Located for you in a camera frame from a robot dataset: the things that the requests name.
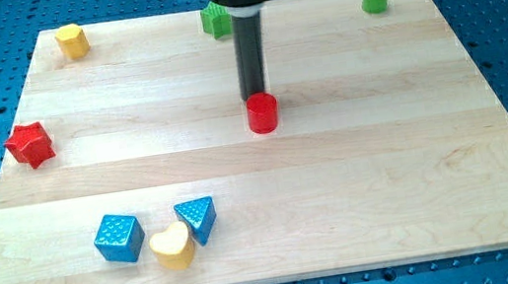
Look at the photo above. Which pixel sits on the red cylinder block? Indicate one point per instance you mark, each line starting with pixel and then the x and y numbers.
pixel 262 111

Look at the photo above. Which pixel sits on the light wooden board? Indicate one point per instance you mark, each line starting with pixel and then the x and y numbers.
pixel 390 148

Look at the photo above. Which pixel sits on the blue triangle block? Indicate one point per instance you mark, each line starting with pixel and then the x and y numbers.
pixel 200 215

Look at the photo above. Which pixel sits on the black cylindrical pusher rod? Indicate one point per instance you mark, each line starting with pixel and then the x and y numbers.
pixel 248 46

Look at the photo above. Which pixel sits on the green star block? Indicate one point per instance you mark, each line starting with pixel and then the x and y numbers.
pixel 215 20

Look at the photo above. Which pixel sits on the yellow heart block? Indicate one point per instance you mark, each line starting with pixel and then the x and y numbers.
pixel 174 248

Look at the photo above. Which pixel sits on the blue cube block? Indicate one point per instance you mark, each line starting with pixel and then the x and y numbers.
pixel 119 238

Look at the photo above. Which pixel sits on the yellow hexagon block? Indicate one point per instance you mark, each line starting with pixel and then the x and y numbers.
pixel 72 41

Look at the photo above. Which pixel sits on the red star block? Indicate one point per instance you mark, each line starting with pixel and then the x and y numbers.
pixel 30 144

